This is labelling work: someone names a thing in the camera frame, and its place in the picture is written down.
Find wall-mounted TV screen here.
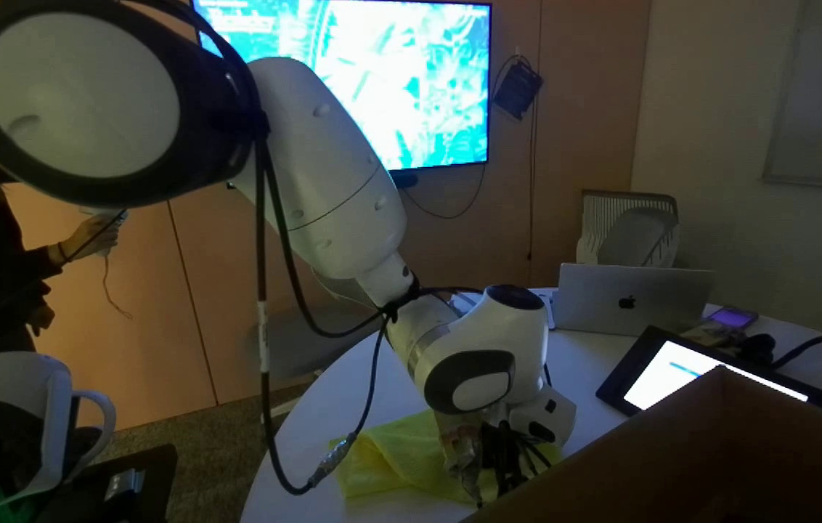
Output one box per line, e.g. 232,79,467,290
192,0,497,175

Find black tablet with lit screen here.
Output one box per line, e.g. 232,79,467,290
594,322,815,419

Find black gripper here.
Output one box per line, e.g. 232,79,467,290
437,409,559,505

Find silver laptop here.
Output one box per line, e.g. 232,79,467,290
549,262,719,338

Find black wall-mounted device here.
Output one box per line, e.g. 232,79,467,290
494,58,547,123

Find brown cardboard box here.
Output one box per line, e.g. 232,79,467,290
465,367,822,523

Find black seat with small items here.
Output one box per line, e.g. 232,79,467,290
36,442,180,523

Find smartphone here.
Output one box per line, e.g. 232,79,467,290
703,303,761,334

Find black table cable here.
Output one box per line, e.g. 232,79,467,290
767,332,822,373

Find yellow-green towel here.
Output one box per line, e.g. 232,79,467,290
335,409,542,509

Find black flat table device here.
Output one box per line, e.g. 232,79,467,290
767,361,822,419

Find white swivel chair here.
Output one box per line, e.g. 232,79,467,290
257,297,388,383

